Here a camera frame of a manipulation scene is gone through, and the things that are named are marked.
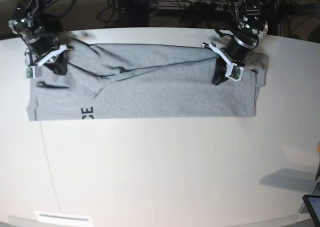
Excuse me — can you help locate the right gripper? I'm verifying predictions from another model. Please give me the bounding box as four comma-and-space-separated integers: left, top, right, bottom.
34, 45, 73, 75

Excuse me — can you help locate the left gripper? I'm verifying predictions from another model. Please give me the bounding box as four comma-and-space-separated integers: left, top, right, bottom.
211, 46, 250, 85

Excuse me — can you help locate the grey T-shirt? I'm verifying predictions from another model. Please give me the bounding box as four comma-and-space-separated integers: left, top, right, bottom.
26, 40, 268, 121

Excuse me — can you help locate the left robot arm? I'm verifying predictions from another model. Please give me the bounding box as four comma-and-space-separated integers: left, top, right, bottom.
207, 0, 269, 86

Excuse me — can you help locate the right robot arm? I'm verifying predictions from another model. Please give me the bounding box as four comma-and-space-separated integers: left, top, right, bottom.
8, 0, 77, 79

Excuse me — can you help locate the white power strip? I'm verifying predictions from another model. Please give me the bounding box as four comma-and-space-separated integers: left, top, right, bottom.
156, 0, 229, 11

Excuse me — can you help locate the white label on table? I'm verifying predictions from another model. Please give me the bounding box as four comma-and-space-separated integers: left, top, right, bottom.
34, 210, 92, 222

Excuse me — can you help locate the black tablet screen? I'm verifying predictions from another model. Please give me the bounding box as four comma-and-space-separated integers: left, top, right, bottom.
302, 194, 320, 227

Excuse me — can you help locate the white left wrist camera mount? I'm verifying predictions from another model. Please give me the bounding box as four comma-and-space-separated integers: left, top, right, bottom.
201, 42, 244, 86

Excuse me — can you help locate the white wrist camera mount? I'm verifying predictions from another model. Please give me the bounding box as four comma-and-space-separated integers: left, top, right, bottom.
201, 42, 244, 86
24, 44, 74, 79

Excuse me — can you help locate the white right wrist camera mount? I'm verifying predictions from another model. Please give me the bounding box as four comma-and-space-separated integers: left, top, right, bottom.
24, 44, 74, 79

